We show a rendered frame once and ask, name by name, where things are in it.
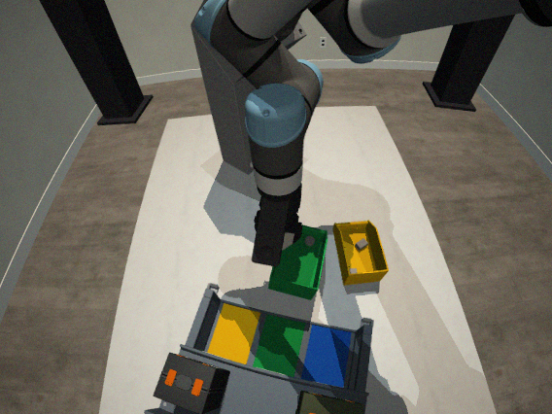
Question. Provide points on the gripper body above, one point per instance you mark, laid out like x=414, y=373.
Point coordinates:
x=293, y=209

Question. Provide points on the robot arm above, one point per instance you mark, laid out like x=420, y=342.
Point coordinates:
x=277, y=116

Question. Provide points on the dark grey metal shelf frame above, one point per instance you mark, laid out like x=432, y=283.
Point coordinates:
x=254, y=345

